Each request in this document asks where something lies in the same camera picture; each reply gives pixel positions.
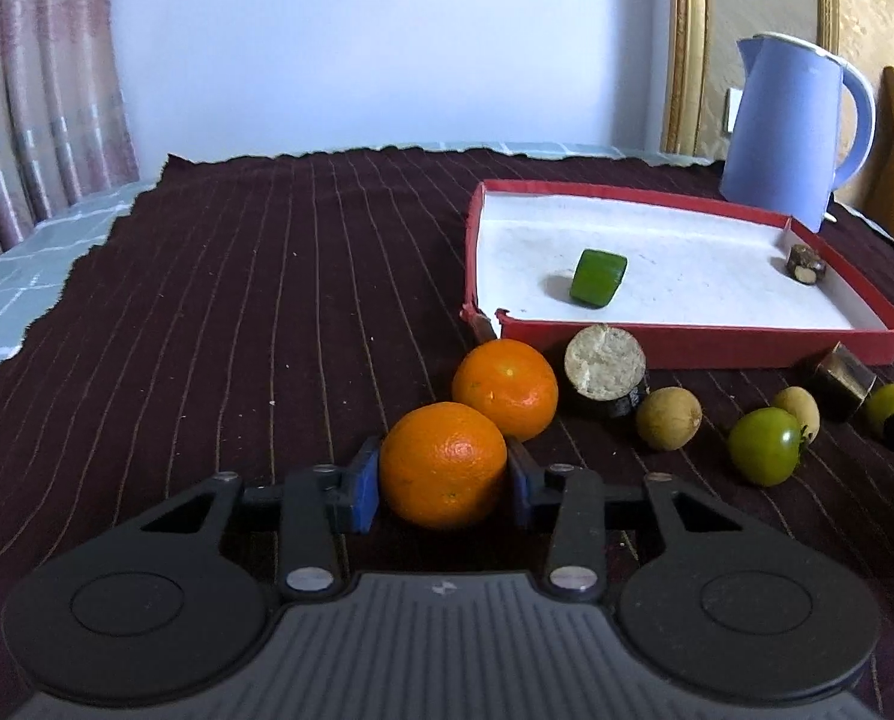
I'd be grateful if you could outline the green cucumber piece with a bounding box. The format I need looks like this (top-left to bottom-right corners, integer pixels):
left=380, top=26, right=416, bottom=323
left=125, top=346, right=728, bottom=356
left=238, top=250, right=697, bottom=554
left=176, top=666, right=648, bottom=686
left=569, top=248, right=629, bottom=309

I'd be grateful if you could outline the pink patterned curtain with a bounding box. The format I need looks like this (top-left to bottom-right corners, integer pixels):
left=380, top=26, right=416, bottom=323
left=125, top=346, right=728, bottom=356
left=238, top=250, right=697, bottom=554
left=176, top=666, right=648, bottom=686
left=0, top=0, right=140, bottom=275

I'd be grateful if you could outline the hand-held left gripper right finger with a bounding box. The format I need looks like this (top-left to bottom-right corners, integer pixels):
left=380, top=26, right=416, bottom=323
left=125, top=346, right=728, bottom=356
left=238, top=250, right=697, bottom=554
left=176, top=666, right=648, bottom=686
left=505, top=439, right=754, bottom=603

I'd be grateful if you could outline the gold wall frame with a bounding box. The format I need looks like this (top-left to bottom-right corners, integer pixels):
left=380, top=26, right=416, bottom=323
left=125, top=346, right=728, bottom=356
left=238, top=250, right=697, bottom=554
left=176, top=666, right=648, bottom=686
left=661, top=0, right=842, bottom=158

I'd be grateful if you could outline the tan longan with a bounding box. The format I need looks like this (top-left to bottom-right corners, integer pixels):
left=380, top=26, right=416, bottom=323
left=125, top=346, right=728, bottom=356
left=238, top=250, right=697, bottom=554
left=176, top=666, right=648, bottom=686
left=636, top=387, right=704, bottom=452
left=773, top=387, right=821, bottom=443

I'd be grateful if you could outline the dark striped cloth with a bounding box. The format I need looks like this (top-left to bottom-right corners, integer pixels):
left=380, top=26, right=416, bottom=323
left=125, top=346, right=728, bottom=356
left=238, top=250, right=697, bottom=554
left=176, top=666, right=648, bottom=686
left=0, top=148, right=894, bottom=720

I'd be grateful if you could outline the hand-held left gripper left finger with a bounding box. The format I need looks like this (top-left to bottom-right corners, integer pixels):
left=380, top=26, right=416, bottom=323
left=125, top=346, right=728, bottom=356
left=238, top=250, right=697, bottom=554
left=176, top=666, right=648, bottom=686
left=141, top=435, right=383, bottom=602

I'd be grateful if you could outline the dark purple sugarcane piece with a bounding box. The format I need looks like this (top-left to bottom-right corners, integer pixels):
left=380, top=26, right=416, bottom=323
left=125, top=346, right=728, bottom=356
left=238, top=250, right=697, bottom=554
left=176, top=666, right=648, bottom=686
left=811, top=343, right=878, bottom=422

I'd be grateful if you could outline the orange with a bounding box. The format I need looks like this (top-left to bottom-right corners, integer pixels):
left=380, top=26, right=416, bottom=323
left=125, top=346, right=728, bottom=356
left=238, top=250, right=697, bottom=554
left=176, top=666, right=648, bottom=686
left=379, top=403, right=509, bottom=531
left=452, top=339, right=560, bottom=442

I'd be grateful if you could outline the red cardboard box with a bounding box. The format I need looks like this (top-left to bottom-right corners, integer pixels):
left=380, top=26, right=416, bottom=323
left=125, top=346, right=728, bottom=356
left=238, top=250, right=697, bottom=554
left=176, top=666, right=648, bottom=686
left=460, top=179, right=894, bottom=370

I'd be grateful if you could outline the small dark sugarcane piece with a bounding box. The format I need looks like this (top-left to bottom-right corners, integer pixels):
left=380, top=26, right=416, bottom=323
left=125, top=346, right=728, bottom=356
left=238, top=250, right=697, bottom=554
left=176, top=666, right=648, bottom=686
left=784, top=244, right=827, bottom=287

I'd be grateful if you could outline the blue electric kettle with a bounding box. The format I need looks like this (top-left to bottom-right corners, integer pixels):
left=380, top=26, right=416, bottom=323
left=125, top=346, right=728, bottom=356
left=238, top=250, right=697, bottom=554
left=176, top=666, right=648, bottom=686
left=719, top=32, right=877, bottom=233

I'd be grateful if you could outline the large green tomato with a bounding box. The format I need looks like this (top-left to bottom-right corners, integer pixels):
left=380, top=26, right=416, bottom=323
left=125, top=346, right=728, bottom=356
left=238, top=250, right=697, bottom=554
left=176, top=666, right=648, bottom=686
left=728, top=407, right=808, bottom=486

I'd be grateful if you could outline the thick cut sugarcane piece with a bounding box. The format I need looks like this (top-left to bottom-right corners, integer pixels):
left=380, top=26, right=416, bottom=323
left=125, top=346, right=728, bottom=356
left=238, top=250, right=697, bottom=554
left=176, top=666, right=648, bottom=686
left=564, top=324, right=649, bottom=421

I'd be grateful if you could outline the small green tomato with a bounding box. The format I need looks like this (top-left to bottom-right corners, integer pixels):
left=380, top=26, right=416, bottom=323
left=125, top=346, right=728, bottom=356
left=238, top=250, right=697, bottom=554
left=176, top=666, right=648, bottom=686
left=863, top=383, right=894, bottom=432

